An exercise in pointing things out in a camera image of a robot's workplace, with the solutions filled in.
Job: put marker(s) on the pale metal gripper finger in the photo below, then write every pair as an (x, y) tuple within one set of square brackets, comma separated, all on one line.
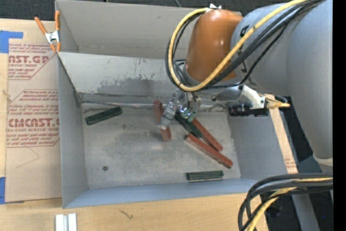
[(167, 116)]

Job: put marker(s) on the red-brown block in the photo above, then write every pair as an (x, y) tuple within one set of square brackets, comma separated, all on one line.
[(211, 152), (209, 139), (166, 134)]

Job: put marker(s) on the dark green flat block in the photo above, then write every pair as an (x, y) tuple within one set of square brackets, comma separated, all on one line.
[(205, 175), (190, 128), (104, 115)]

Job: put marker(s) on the grey metal bin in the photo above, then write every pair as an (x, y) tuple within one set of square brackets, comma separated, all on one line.
[(129, 151)]

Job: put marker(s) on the brown cardboard board red print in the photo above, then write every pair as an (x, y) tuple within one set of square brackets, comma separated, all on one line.
[(32, 165)]

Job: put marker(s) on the black cylinder on white bracket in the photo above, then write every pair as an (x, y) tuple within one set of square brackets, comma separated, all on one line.
[(244, 108)]

